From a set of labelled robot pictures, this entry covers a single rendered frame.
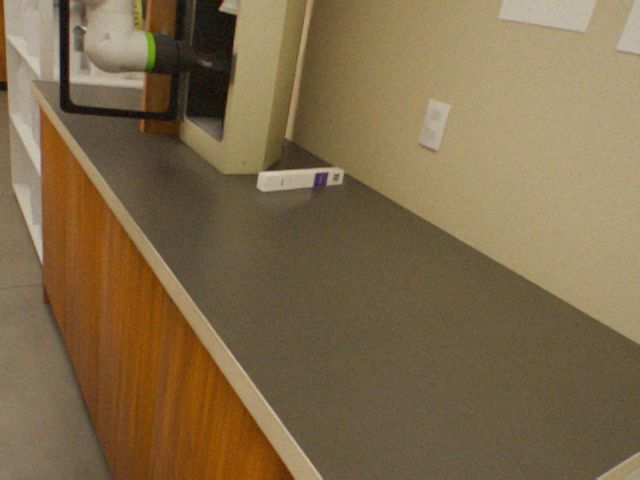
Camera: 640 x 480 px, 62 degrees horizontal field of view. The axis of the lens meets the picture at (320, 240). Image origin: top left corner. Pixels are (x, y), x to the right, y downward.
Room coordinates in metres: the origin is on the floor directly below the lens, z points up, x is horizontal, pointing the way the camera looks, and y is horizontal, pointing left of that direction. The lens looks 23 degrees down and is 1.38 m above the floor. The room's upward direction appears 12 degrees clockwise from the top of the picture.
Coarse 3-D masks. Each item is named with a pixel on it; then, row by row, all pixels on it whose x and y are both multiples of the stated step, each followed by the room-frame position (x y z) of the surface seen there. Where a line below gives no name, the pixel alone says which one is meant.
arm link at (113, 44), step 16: (96, 16) 1.22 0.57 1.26; (112, 16) 1.23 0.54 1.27; (128, 16) 1.26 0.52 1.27; (96, 32) 1.21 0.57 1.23; (112, 32) 1.22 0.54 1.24; (128, 32) 1.25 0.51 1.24; (144, 32) 1.30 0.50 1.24; (96, 48) 1.20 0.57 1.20; (112, 48) 1.21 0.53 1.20; (128, 48) 1.23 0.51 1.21; (144, 48) 1.26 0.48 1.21; (96, 64) 1.22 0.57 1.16; (112, 64) 1.22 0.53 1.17; (128, 64) 1.24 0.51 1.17; (144, 64) 1.27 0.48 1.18
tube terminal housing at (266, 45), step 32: (256, 0) 1.32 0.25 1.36; (288, 0) 1.38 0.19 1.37; (192, 32) 1.53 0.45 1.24; (256, 32) 1.33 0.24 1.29; (288, 32) 1.43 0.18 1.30; (256, 64) 1.33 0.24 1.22; (288, 64) 1.48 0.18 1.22; (256, 96) 1.34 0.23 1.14; (288, 96) 1.54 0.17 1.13; (192, 128) 1.48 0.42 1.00; (224, 128) 1.32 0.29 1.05; (256, 128) 1.35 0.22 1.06; (224, 160) 1.31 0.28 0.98; (256, 160) 1.36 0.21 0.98
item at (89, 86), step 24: (72, 0) 1.39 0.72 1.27; (144, 0) 1.48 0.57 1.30; (168, 0) 1.51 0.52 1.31; (72, 24) 1.39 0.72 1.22; (144, 24) 1.48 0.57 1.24; (168, 24) 1.51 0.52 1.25; (72, 48) 1.39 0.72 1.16; (72, 72) 1.39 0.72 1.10; (96, 72) 1.42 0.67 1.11; (72, 96) 1.39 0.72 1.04; (96, 96) 1.42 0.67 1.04; (120, 96) 1.45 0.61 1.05; (144, 96) 1.49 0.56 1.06; (168, 96) 1.52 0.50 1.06
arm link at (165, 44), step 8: (160, 40) 1.30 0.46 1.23; (168, 40) 1.31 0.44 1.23; (160, 48) 1.29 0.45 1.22; (168, 48) 1.30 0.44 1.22; (176, 48) 1.32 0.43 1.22; (160, 56) 1.28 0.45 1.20; (168, 56) 1.29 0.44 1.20; (176, 56) 1.31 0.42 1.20; (160, 64) 1.29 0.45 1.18; (168, 64) 1.30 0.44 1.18; (176, 64) 1.31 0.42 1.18; (152, 72) 1.30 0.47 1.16; (160, 72) 1.30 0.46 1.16; (168, 72) 1.31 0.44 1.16
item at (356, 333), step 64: (64, 128) 1.42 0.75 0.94; (128, 128) 1.54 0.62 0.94; (128, 192) 1.06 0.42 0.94; (192, 192) 1.14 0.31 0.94; (256, 192) 1.22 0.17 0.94; (320, 192) 1.32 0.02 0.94; (192, 256) 0.83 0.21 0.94; (256, 256) 0.88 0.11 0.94; (320, 256) 0.94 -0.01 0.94; (384, 256) 1.00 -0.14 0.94; (448, 256) 1.07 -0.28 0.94; (192, 320) 0.68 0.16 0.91; (256, 320) 0.67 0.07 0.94; (320, 320) 0.71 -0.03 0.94; (384, 320) 0.75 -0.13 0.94; (448, 320) 0.79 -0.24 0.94; (512, 320) 0.84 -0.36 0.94; (576, 320) 0.89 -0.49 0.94; (256, 384) 0.53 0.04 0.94; (320, 384) 0.56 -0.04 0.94; (384, 384) 0.59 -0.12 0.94; (448, 384) 0.61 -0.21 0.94; (512, 384) 0.65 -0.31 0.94; (576, 384) 0.68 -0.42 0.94; (320, 448) 0.45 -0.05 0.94; (384, 448) 0.47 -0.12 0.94; (448, 448) 0.49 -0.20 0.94; (512, 448) 0.51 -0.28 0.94; (576, 448) 0.54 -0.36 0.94
